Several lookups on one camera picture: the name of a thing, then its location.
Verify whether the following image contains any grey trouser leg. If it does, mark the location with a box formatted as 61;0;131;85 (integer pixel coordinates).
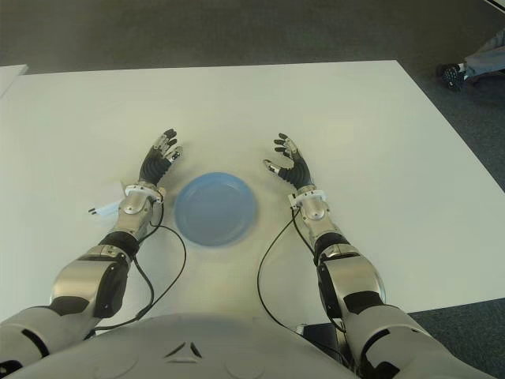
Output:
463;33;505;86

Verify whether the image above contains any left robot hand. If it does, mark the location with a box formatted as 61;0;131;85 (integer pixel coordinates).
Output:
137;128;185;186

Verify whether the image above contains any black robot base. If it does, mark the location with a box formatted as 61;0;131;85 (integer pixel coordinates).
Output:
303;322;350;360

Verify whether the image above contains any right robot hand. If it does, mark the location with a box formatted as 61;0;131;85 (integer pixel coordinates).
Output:
263;133;316;191

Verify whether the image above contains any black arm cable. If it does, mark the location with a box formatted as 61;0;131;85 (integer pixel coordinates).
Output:
256;201;348;356
82;195;187;340

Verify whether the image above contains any white square charger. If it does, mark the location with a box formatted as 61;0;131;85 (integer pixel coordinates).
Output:
87;201;122;218

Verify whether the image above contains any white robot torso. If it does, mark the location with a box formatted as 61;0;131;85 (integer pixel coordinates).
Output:
15;313;368;379

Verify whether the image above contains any black dotted shoe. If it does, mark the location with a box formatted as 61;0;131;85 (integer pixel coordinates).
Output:
436;62;466;94

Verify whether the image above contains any blue plastic plate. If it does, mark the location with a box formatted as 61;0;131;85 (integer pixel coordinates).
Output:
174;170;261;248

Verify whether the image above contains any white side table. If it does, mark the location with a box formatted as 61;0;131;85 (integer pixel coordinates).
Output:
0;64;29;99

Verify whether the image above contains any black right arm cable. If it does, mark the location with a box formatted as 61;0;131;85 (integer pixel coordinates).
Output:
256;201;348;356

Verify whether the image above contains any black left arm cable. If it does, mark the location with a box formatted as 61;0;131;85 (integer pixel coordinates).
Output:
82;195;187;340

